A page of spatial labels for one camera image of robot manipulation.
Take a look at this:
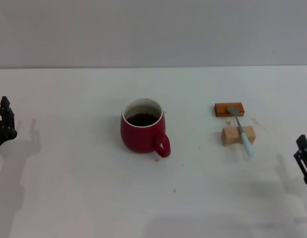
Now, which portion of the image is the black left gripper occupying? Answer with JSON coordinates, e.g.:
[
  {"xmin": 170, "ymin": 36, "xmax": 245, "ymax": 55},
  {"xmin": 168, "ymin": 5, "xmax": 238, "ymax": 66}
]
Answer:
[{"xmin": 0, "ymin": 96, "xmax": 18, "ymax": 162}]

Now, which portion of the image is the blue handled metal spoon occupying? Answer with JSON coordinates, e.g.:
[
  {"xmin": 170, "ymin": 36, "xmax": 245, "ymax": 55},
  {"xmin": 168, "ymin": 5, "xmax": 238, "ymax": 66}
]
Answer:
[{"xmin": 226, "ymin": 107, "xmax": 255, "ymax": 157}]

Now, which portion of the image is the red ceramic coffee cup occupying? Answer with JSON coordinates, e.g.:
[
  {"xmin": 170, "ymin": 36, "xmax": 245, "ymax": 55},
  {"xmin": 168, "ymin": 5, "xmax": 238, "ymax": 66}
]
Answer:
[{"xmin": 120, "ymin": 98, "xmax": 171, "ymax": 159}]

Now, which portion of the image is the light wooden bridge block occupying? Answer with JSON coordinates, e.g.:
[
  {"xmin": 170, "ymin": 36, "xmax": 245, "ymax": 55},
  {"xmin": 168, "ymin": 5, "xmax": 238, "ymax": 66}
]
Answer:
[{"xmin": 221, "ymin": 125, "xmax": 256, "ymax": 147}]

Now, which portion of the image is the orange wooden block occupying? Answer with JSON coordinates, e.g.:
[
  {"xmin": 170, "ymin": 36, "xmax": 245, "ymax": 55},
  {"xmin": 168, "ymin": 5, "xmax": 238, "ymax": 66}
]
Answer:
[{"xmin": 214, "ymin": 102, "xmax": 245, "ymax": 118}]

